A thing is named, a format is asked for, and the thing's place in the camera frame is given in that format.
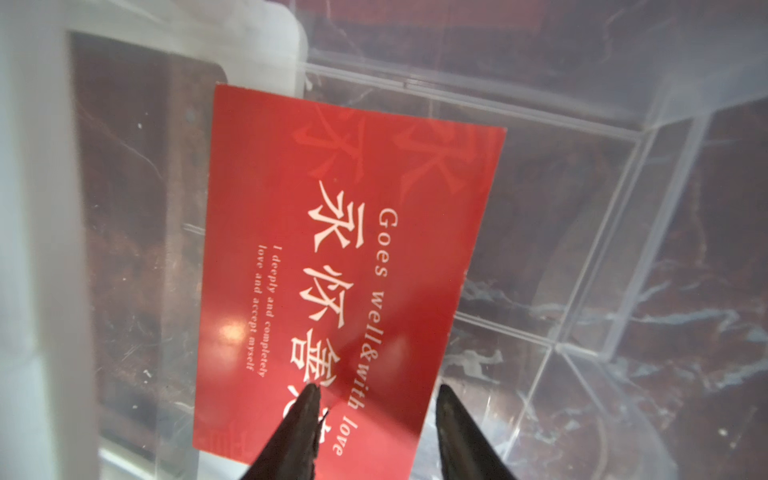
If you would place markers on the red printed postcard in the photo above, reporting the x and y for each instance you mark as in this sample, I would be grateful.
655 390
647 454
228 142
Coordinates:
337 242

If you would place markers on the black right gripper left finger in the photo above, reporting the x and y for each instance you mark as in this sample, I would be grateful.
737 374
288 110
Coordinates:
293 448

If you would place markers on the white plastic drawer organizer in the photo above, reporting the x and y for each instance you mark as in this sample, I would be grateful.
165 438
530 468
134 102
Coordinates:
48 388

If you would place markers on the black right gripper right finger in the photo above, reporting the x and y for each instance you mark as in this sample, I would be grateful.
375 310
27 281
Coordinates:
465 453

